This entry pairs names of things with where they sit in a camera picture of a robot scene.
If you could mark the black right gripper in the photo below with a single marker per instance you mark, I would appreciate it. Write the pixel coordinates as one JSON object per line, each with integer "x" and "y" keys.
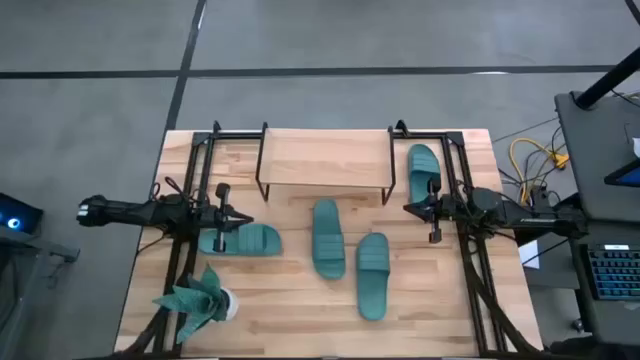
{"x": 437, "y": 210}

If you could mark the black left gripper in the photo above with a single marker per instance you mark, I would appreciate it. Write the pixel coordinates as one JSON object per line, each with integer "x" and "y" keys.
{"x": 222, "y": 218}

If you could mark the green rubber slide sandal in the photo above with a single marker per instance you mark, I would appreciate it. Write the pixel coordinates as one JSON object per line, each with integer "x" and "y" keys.
{"x": 422, "y": 165}
{"x": 372, "y": 290}
{"x": 255, "y": 240}
{"x": 328, "y": 250}

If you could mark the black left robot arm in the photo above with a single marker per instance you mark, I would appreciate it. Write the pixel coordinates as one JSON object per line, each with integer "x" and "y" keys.
{"x": 130, "y": 212}

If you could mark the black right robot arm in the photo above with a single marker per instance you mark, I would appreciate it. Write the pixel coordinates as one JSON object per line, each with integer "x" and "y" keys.
{"x": 525, "y": 212}

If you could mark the wooden shelf with black legs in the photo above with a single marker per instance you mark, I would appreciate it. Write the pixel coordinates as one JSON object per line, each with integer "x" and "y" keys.
{"x": 325, "y": 157}

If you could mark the green plant in white pot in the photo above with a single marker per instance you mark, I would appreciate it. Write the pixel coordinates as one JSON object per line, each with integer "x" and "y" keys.
{"x": 200, "y": 300}

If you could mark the white paper sheet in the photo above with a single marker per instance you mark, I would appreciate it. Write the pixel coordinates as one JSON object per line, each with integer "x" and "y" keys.
{"x": 529, "y": 254}

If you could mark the grey desk top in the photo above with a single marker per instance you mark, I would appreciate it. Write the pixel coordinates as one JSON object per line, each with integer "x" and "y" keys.
{"x": 590, "y": 160}

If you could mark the black keyboard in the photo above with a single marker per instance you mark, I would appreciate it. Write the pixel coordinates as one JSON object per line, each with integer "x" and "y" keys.
{"x": 615, "y": 272}

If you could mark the black tablet with blue screen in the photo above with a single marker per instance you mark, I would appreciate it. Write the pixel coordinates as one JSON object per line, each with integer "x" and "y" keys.
{"x": 627, "y": 176}

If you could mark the black device with blue light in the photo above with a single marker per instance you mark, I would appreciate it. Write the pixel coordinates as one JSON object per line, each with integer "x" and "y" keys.
{"x": 17, "y": 215}

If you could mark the grey cart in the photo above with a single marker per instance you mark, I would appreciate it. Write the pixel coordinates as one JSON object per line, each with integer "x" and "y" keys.
{"x": 20, "y": 280}

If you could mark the black slanted pole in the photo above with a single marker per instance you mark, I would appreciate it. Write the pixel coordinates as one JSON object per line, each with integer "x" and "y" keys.
{"x": 607, "y": 80}

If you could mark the black metal rig frame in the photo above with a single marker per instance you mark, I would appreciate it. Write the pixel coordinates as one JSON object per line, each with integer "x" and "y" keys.
{"x": 454, "y": 138}

